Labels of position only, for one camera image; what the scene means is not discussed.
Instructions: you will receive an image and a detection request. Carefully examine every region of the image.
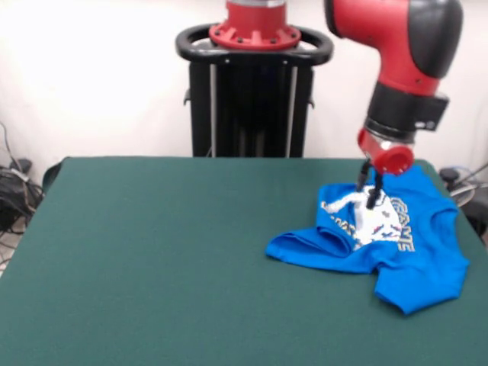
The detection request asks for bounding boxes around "blue printed T-shirt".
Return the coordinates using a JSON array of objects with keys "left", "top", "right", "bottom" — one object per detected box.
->
[{"left": 265, "top": 164, "right": 470, "bottom": 316}]

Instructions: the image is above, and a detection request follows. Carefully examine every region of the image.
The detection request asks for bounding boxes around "dark green table cloth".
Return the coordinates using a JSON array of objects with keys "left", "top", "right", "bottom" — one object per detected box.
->
[{"left": 0, "top": 156, "right": 488, "bottom": 366}]

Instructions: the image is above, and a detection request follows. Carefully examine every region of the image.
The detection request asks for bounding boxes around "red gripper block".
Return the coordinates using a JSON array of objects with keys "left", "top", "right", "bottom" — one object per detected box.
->
[{"left": 355, "top": 128, "right": 416, "bottom": 210}]

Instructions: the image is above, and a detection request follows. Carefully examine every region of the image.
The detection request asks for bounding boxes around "black cable tangle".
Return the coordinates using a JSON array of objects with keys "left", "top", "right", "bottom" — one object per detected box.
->
[{"left": 0, "top": 121, "right": 46, "bottom": 268}]

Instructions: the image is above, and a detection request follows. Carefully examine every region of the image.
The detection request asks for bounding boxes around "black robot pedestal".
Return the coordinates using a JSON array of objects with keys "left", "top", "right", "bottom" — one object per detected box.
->
[{"left": 175, "top": 22, "right": 336, "bottom": 158}]

